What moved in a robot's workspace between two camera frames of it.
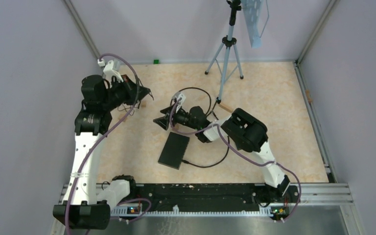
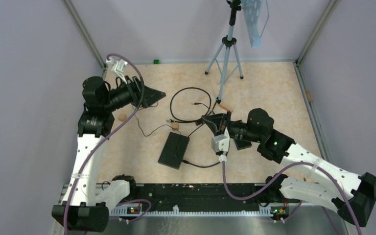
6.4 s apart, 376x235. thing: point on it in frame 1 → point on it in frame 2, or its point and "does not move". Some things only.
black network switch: [174, 151] does not move
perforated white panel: [252, 11] does not move
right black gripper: [163, 122] → [218, 121]
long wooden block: [226, 107] does not move
